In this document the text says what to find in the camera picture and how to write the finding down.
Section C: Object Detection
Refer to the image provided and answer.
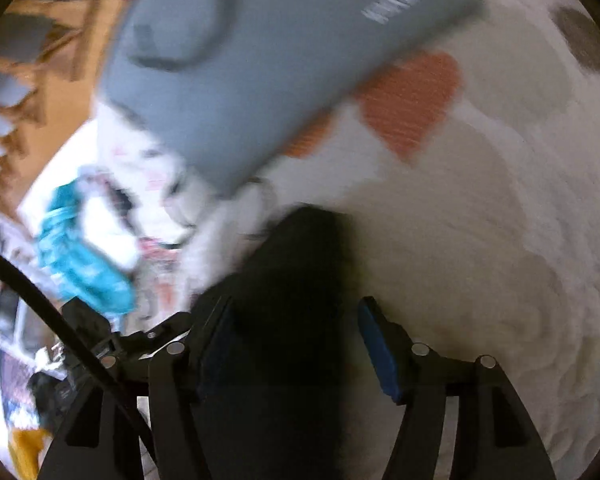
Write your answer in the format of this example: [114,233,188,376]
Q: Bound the teal cloth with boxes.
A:
[36,180,135,318]

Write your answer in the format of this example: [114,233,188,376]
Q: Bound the heart-patterned white quilt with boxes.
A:
[134,0,600,480]

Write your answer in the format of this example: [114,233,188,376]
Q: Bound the white pillow with woman silhouette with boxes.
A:
[80,103,276,274]

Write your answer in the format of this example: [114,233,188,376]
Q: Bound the yellow bag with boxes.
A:
[8,428,53,480]

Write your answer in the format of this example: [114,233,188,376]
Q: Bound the black cable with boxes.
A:
[0,239,157,466]

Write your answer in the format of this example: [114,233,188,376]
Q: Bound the wooden staircase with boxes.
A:
[0,0,124,218]

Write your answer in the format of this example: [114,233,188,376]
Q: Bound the black pants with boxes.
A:
[190,206,344,479]

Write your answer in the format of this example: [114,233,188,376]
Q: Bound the grey laptop sleeve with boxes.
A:
[99,0,482,196]

